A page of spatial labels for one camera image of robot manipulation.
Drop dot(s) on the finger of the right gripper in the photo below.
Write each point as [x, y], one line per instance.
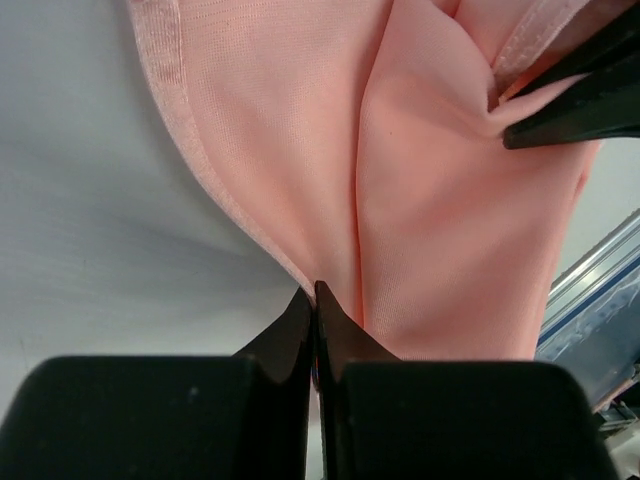
[602, 105]
[611, 47]

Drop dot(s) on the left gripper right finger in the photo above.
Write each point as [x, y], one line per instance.
[385, 418]

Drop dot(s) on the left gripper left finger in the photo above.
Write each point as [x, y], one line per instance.
[243, 416]

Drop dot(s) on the pink cloth napkin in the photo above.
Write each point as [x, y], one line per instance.
[359, 143]

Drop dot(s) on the front aluminium rail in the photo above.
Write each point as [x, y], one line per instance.
[609, 257]

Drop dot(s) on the slotted cable duct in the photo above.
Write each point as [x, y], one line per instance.
[599, 346]

